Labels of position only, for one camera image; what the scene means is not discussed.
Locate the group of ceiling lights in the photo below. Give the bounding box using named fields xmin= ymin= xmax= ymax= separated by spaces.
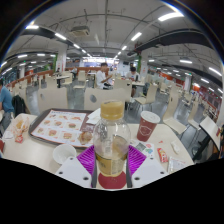
xmin=0 ymin=11 xmax=224 ymax=96

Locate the dark brown food tray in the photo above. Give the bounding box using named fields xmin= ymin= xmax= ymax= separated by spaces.
xmin=28 ymin=108 xmax=101 ymax=149

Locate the ceiling air conditioner unit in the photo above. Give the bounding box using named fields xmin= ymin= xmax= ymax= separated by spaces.
xmin=69 ymin=25 xmax=91 ymax=38

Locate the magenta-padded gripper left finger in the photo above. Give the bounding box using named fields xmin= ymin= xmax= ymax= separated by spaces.
xmin=54 ymin=144 xmax=98 ymax=189

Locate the clear bottle of amber drink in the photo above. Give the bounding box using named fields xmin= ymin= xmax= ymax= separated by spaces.
xmin=92 ymin=99 xmax=132 ymax=178

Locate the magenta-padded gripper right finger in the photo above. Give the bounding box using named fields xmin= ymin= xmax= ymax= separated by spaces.
xmin=125 ymin=144 xmax=169 ymax=189

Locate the crumpled brown food wrapper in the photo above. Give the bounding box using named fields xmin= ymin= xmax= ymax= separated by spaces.
xmin=79 ymin=130 xmax=94 ymax=145

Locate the colourful sticker sheet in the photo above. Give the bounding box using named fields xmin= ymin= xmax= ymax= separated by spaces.
xmin=130 ymin=139 xmax=156 ymax=159

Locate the beige chair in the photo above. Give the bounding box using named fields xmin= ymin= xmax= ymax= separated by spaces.
xmin=37 ymin=87 xmax=69 ymax=114
xmin=83 ymin=87 xmax=133 ymax=111

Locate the black backpack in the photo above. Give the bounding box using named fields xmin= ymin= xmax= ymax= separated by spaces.
xmin=11 ymin=95 xmax=31 ymax=118

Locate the printed paper tray liner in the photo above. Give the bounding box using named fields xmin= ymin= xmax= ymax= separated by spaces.
xmin=31 ymin=109 xmax=88 ymax=146

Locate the paper bag of fries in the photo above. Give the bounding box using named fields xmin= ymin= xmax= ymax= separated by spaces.
xmin=9 ymin=113 xmax=34 ymax=139

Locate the clear plastic packet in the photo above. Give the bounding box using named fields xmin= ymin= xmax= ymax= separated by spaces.
xmin=166 ymin=156 xmax=188 ymax=174

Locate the brown patterned white mug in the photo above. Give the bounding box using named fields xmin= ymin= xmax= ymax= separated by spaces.
xmin=52 ymin=143 xmax=78 ymax=166

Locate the person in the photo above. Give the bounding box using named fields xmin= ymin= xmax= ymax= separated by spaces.
xmin=125 ymin=66 xmax=143 ymax=98
xmin=95 ymin=62 xmax=114 ymax=90
xmin=213 ymin=123 xmax=224 ymax=160
xmin=0 ymin=79 xmax=15 ymax=131

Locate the beige neighbouring table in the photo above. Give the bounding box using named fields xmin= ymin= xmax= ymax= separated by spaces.
xmin=193 ymin=115 xmax=223 ymax=161

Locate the white paper napkin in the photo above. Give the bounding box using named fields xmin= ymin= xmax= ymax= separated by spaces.
xmin=87 ymin=107 xmax=102 ymax=126

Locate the small red sauce packet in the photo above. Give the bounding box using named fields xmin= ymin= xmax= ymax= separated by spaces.
xmin=13 ymin=134 xmax=25 ymax=144

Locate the group of beige chairs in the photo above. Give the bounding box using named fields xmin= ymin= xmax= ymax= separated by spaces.
xmin=9 ymin=69 xmax=221 ymax=134

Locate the small white sachet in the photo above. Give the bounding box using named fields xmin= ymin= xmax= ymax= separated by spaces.
xmin=170 ymin=140 xmax=183 ymax=155

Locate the red ketchup sachet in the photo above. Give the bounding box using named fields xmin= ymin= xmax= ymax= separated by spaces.
xmin=157 ymin=147 xmax=169 ymax=164

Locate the red paper cup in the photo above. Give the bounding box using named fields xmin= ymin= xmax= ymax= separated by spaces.
xmin=136 ymin=110 xmax=161 ymax=143

